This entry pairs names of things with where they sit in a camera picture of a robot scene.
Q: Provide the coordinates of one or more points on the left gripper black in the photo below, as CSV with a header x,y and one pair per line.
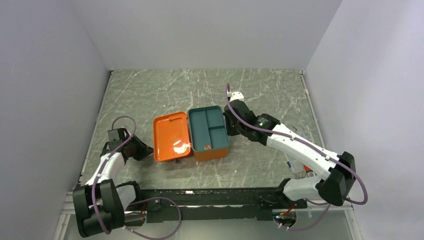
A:
x,y
144,150

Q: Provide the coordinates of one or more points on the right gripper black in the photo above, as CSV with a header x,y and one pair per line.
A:
x,y
230,131

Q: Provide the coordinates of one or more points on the teal plastic tray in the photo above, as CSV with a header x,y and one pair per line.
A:
x,y
207,127

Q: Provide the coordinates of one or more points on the orange medicine box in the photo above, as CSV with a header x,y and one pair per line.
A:
x,y
172,140

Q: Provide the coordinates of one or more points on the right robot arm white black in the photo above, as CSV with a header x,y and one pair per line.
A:
x,y
335,173

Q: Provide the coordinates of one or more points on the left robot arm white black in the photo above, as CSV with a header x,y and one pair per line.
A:
x,y
100,204

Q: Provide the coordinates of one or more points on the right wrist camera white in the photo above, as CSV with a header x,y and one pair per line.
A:
x,y
235,95

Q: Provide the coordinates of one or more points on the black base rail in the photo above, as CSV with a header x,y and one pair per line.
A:
x,y
259,203

